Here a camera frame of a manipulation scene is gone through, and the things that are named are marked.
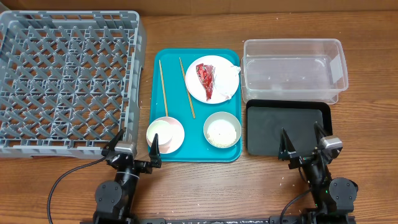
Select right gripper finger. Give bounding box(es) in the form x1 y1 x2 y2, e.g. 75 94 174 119
278 128 297 161
313 122 328 144

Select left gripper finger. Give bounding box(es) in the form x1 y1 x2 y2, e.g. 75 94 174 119
149 133 162 168
101 129 124 156

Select white cup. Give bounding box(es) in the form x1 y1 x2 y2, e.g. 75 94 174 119
146 120 173 146

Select white rice grains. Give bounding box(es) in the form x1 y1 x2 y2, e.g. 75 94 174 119
206 119 237 148

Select grey-green bowl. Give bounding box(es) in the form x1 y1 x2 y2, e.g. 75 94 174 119
203 111 241 147

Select wooden chopstick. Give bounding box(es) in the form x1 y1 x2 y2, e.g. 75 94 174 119
159 60 169 116
178 57 196 119

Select white napkin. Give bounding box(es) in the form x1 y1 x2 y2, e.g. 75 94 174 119
214 65 241 100

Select red snack wrapper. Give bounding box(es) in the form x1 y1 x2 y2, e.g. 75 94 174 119
196 63 215 101

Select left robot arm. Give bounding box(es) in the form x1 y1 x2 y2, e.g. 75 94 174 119
93 130 162 224

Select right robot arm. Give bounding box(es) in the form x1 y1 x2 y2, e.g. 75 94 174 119
276 123 359 224

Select black waste tray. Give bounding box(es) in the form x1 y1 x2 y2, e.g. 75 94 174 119
246 100 333 157

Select clear plastic waste bin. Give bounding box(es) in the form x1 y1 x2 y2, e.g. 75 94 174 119
241 39 349 105

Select pink saucer plate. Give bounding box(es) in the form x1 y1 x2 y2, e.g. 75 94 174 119
155 116 185 154

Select teal serving tray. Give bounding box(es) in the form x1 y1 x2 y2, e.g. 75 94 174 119
149 49 243 162

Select grey plastic dish rack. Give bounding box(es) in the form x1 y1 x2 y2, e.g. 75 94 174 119
1 11 146 159

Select white round plate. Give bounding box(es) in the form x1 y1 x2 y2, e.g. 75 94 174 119
185 55 241 105

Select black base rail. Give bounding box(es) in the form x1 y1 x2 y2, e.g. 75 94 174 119
79 214 357 224

